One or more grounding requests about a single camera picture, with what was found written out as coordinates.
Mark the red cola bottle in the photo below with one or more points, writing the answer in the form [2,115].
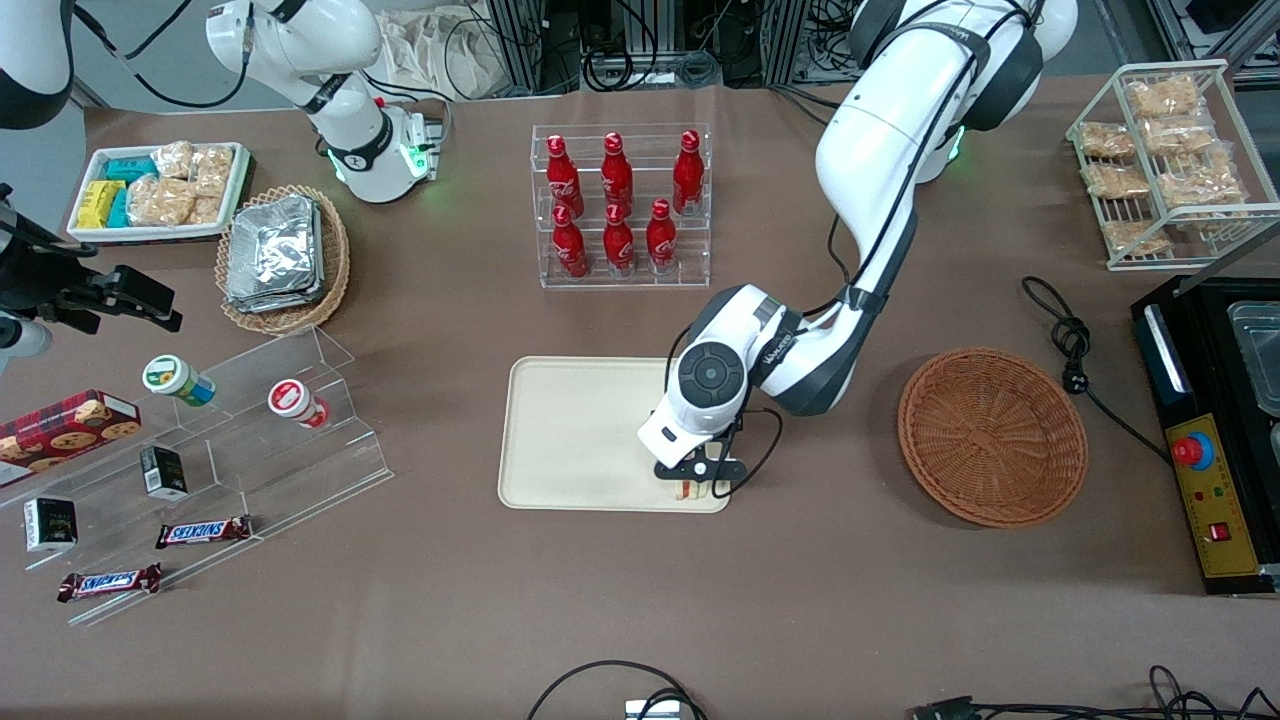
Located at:
[562,172]
[570,248]
[618,245]
[687,172]
[616,172]
[660,240]

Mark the aluminium frame post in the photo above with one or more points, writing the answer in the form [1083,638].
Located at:
[515,45]

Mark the teal snack pack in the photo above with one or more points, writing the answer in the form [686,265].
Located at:
[119,210]
[130,168]

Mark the white plastic snack bin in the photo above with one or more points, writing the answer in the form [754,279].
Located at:
[90,232]

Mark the black appliance with yellow panel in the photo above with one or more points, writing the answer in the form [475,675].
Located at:
[1215,500]

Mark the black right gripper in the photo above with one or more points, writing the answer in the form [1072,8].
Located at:
[42,281]

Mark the clear bagged pastry snack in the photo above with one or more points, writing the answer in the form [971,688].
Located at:
[1178,135]
[1198,185]
[1107,140]
[1135,236]
[1115,180]
[1162,97]

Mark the cream rectangular plastic tray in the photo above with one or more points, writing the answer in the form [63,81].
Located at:
[580,440]

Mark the red emergency stop button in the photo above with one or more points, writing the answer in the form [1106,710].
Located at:
[1190,451]

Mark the yellow snack pack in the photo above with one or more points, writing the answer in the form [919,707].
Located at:
[98,203]

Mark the brown wicker basket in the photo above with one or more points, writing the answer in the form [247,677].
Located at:
[990,440]

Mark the white cloth bag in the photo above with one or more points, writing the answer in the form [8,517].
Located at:
[430,50]

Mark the red lid yogurt cup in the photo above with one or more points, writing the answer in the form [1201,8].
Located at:
[292,398]

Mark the foil wrapped sandwich pack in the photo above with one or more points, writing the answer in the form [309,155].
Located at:
[275,245]
[280,304]

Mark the small grey device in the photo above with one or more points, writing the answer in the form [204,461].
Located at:
[652,710]

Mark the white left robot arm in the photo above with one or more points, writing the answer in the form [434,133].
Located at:
[880,130]

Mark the clear bagged rice snack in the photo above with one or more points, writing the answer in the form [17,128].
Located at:
[212,170]
[205,210]
[160,202]
[172,160]

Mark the black box with white side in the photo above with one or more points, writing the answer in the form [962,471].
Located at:
[50,524]

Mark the Snickers chocolate bar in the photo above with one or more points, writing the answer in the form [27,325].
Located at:
[108,582]
[203,531]

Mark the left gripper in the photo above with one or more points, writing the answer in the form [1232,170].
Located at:
[736,427]

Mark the clear acrylic stepped shelf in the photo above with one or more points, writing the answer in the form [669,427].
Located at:
[250,440]

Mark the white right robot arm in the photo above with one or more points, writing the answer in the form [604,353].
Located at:
[300,40]

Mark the red tartan cookie box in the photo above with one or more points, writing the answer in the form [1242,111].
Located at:
[65,430]

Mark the green lid sunflower cup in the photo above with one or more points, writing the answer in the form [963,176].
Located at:
[170,376]

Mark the small sandwich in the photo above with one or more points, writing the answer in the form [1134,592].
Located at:
[704,490]

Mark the light wicker basket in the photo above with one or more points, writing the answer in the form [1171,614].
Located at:
[335,260]

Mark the small black barcode box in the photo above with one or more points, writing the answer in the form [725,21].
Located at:
[163,472]

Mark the clear acrylic bottle rack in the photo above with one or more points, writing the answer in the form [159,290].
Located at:
[620,282]

